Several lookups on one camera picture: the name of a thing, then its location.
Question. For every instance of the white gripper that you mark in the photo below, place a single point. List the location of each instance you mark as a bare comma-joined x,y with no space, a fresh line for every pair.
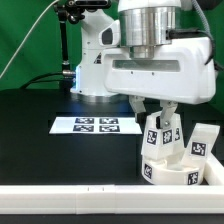
181,71

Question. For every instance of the white round stool seat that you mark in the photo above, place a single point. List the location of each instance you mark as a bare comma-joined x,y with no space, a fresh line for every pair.
160,173

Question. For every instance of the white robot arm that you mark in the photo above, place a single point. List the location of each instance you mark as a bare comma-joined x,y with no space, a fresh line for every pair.
147,24

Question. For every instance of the white sheet with markers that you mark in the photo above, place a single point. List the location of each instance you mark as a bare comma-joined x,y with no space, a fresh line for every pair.
95,125

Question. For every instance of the white front fence rail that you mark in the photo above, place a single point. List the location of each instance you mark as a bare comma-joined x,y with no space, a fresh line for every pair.
111,199

